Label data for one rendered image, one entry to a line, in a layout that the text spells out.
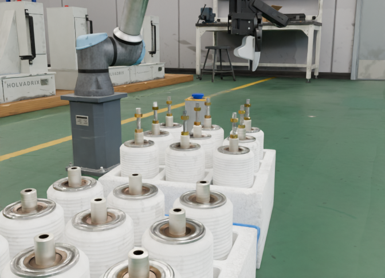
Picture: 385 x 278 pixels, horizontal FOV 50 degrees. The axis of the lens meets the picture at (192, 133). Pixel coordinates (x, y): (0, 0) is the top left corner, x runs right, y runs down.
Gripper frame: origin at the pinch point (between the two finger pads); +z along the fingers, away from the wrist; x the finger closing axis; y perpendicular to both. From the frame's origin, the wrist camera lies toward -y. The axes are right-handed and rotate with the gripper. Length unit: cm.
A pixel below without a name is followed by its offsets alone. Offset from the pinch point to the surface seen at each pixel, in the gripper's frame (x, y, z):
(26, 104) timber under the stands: -194, 121, 38
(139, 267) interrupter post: 75, 29, 16
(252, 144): 14.6, 3.3, 18.8
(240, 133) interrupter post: 11.6, 5.8, 16.6
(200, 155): 20.7, 17.1, 19.5
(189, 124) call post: -20.7, 16.4, 20.2
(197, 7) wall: -558, -40, -60
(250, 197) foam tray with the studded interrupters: 30.7, 7.3, 26.4
